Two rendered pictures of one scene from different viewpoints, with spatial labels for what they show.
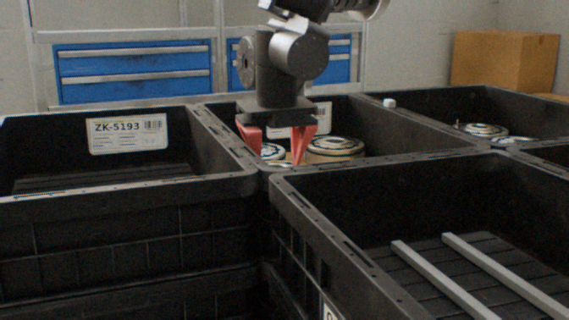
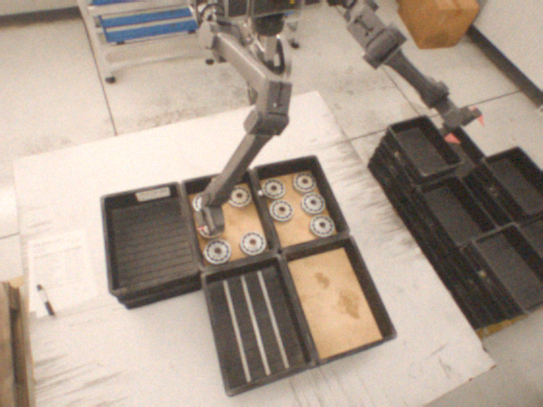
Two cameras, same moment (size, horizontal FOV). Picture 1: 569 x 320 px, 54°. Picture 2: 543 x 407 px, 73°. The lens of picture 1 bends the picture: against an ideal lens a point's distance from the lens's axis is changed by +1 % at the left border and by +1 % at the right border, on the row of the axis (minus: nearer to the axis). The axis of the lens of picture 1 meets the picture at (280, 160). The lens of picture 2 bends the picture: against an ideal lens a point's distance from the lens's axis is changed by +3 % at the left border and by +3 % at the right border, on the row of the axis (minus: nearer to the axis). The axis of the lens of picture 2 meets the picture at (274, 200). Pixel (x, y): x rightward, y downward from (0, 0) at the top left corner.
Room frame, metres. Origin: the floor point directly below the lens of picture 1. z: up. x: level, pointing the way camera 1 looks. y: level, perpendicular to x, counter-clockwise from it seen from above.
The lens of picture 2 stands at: (0.14, -0.13, 2.17)
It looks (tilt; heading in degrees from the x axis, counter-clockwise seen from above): 59 degrees down; 352
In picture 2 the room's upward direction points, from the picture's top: 12 degrees clockwise
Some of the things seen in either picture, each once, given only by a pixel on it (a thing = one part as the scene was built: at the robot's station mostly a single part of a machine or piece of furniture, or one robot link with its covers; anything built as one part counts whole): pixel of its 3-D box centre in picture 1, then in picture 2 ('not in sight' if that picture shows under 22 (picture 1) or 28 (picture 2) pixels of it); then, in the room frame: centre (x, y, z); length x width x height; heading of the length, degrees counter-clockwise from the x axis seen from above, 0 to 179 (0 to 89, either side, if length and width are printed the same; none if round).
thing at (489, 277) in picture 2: not in sight; (491, 278); (0.82, -1.49, 0.37); 0.40 x 0.30 x 0.45; 25
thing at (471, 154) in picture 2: not in sight; (449, 159); (1.71, -1.52, 0.26); 0.40 x 0.30 x 0.23; 25
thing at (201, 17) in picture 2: not in sight; (211, 14); (1.24, 0.03, 1.45); 0.09 x 0.08 x 0.12; 115
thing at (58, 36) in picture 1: (217, 31); not in sight; (2.80, 0.31, 0.91); 1.70 x 0.10 x 0.05; 115
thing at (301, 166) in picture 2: (485, 144); (297, 205); (0.89, -0.34, 0.87); 0.40 x 0.30 x 0.11; 19
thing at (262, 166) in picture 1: (319, 129); (227, 215); (0.79, -0.06, 0.92); 0.40 x 0.30 x 0.02; 19
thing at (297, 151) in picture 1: (286, 138); not in sight; (0.77, -0.01, 0.91); 0.07 x 0.07 x 0.09; 19
